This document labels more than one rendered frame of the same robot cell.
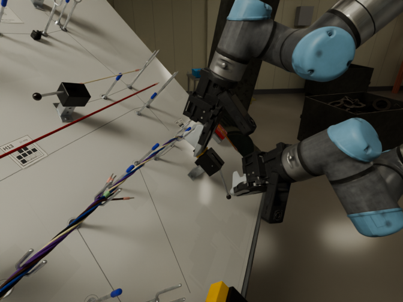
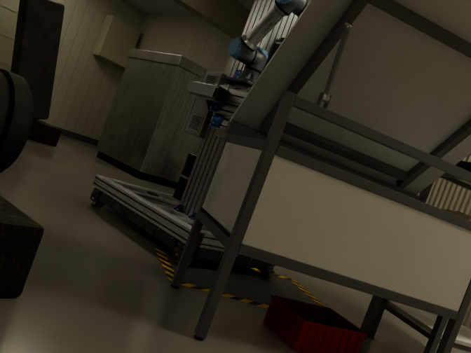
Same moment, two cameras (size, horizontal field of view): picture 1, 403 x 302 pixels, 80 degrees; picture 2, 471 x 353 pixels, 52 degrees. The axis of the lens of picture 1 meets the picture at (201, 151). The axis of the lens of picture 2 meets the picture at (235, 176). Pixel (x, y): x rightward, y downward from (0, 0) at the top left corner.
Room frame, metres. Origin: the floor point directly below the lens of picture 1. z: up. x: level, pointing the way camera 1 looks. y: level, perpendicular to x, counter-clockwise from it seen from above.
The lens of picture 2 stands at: (2.19, 1.71, 0.68)
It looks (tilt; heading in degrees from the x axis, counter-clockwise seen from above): 2 degrees down; 232
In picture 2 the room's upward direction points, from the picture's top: 20 degrees clockwise
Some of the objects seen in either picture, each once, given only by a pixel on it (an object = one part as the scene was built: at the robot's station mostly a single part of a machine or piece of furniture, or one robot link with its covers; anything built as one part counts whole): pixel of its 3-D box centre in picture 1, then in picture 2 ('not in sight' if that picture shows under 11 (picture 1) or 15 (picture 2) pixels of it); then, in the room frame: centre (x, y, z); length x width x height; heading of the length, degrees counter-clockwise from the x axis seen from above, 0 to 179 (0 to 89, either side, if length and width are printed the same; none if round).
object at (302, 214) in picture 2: not in sight; (341, 220); (0.37, 0.26, 0.60); 1.17 x 0.58 x 0.40; 160
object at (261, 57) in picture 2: not in sight; (256, 59); (0.44, -0.74, 1.33); 0.13 x 0.12 x 0.14; 2
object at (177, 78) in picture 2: not in sight; (161, 120); (-1.32, -5.03, 0.90); 1.43 x 1.07 x 1.80; 96
